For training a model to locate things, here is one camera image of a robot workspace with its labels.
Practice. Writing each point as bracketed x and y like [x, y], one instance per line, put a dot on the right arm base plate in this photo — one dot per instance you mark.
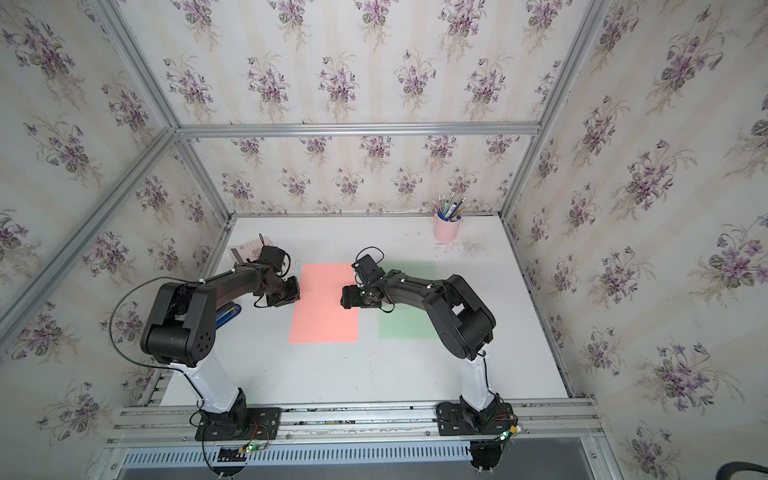
[460, 419]

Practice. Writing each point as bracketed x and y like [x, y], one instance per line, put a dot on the green paper sheet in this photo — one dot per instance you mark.
[407, 322]

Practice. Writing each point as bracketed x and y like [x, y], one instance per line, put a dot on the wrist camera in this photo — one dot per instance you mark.
[272, 256]
[367, 270]

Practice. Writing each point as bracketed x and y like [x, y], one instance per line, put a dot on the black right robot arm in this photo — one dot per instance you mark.
[461, 320]

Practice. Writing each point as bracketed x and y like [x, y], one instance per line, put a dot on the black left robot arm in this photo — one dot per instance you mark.
[180, 332]

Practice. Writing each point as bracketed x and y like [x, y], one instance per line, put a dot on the pink paper sheet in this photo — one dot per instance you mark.
[318, 316]

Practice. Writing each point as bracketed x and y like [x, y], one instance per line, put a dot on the blue stapler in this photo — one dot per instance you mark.
[226, 313]

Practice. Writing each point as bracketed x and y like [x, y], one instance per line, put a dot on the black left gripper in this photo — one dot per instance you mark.
[292, 297]

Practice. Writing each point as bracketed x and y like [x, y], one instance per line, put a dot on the pink metal pencil bucket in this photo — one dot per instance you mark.
[446, 230]

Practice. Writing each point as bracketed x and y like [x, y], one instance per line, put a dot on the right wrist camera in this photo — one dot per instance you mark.
[367, 270]

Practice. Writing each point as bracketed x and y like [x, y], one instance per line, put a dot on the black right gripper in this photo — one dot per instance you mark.
[349, 300]

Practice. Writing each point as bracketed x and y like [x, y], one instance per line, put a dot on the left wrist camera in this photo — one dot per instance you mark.
[272, 256]

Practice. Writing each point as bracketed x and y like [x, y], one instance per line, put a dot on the aluminium mounting rail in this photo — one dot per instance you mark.
[312, 423]

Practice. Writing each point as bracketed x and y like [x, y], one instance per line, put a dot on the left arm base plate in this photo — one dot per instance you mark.
[252, 424]

